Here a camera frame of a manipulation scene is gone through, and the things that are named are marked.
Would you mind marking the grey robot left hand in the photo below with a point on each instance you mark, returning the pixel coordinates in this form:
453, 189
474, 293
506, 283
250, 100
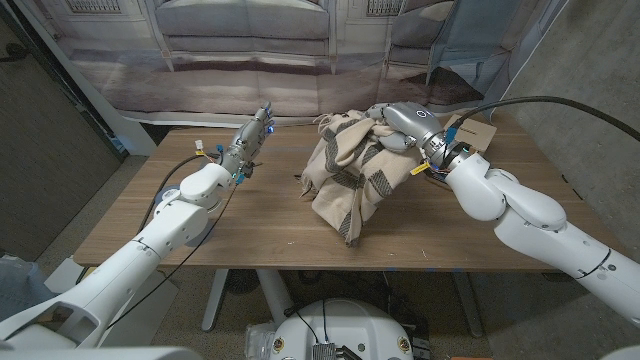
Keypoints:
245, 145

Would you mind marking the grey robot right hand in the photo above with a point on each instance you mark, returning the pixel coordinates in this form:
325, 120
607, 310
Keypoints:
412, 122

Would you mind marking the beige plaid fringed scarf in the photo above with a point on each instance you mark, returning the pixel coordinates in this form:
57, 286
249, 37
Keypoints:
350, 185

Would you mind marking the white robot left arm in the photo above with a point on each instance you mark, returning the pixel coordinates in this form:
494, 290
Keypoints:
125, 272

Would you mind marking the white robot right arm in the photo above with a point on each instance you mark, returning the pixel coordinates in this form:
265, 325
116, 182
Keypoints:
540, 230

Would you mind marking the wooden box with red drawer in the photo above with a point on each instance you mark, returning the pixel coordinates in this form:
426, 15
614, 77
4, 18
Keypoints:
477, 132

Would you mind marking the printed room backdrop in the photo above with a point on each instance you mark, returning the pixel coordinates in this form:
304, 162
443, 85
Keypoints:
250, 75

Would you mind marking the black round fan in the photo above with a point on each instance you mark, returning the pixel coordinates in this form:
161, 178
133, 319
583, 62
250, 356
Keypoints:
242, 282

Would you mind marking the white table leg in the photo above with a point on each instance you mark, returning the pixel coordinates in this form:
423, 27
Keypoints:
272, 295
215, 300
467, 305

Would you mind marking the clear plastic bag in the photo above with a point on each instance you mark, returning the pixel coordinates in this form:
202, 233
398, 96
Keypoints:
257, 342

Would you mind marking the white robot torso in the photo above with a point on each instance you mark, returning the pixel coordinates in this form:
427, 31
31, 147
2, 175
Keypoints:
345, 325

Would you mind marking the person leg in jeans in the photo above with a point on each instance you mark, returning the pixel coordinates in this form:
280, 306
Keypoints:
20, 290

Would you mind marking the white backdrop frame post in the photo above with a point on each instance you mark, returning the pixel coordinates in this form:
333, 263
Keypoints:
135, 140

